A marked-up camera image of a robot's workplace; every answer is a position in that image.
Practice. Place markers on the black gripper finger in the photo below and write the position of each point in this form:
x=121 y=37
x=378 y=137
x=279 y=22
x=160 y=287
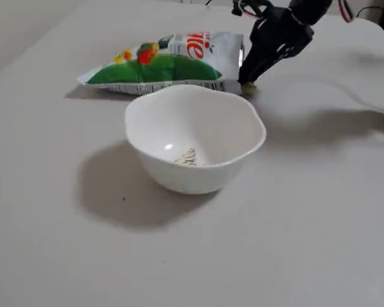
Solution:
x=280 y=56
x=252 y=60

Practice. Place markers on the white ceramic bowl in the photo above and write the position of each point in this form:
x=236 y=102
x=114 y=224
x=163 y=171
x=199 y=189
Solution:
x=192 y=128

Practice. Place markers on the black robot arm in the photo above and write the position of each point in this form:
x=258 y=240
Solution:
x=307 y=9

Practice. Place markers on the veggie straws snack packet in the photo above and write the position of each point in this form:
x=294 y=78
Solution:
x=166 y=67

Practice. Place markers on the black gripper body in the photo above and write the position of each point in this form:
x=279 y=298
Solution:
x=265 y=48

